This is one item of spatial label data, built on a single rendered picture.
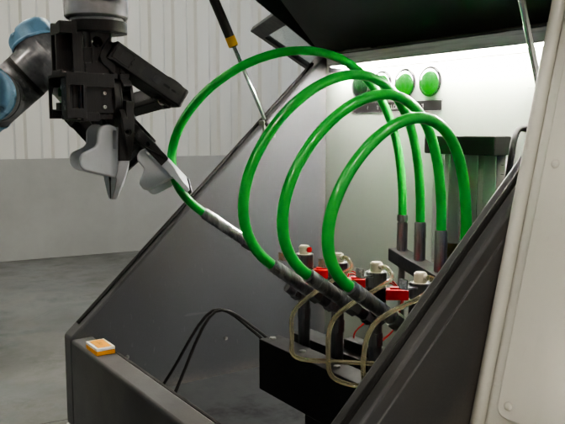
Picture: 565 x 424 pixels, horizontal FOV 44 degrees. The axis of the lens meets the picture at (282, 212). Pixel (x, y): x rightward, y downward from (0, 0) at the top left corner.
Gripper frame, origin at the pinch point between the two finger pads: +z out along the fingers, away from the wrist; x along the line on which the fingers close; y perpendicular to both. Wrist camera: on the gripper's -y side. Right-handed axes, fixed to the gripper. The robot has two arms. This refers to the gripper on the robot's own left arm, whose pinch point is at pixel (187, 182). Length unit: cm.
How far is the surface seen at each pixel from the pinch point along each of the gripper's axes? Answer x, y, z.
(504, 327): 30, -15, 41
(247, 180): 18.9, -6.0, 9.2
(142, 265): -17.9, 16.0, 1.5
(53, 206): -593, 122, -205
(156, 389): 9.0, 22.0, 20.0
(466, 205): 18.0, -23.8, 30.3
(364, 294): 25.9, -6.4, 28.9
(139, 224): -640, 76, -142
